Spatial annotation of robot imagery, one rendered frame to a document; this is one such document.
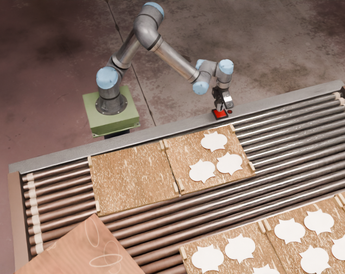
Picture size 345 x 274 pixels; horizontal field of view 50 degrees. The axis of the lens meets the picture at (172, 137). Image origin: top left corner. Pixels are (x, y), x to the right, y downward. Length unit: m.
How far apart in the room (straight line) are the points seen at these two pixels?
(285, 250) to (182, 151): 0.71
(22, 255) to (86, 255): 0.32
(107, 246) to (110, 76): 0.90
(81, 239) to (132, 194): 0.35
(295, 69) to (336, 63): 0.45
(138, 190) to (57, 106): 1.88
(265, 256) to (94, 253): 0.76
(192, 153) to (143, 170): 0.29
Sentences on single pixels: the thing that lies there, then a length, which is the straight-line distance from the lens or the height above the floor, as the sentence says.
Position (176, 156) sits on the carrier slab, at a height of 0.94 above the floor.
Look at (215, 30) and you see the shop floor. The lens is 4.33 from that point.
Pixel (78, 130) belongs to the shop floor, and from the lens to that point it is 3.36.
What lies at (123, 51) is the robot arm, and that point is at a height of 1.27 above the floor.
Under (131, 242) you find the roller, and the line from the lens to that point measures 1.80.
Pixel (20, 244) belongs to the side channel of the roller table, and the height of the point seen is 0.95.
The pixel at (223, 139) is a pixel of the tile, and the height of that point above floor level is 0.95.
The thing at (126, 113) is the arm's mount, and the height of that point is 0.96.
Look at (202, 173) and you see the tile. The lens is 1.93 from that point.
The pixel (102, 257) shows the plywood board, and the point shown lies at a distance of 1.66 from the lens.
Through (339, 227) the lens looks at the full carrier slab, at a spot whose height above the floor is 0.94.
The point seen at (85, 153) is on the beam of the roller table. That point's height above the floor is 0.92.
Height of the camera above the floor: 2.59
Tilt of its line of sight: 53 degrees down
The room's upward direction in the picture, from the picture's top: 1 degrees clockwise
